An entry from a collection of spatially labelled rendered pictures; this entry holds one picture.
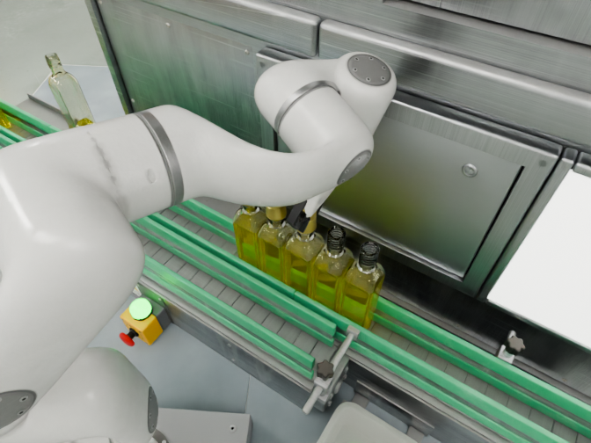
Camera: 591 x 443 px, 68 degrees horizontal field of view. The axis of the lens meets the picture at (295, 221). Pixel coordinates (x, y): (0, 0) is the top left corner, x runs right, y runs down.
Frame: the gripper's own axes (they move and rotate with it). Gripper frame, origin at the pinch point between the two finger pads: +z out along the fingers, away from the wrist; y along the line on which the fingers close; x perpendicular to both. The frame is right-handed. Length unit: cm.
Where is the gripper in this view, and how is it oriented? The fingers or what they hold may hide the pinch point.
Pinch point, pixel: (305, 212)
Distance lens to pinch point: 70.3
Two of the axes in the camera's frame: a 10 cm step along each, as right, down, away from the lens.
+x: 8.2, 5.6, -1.4
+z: -2.2, 5.2, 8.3
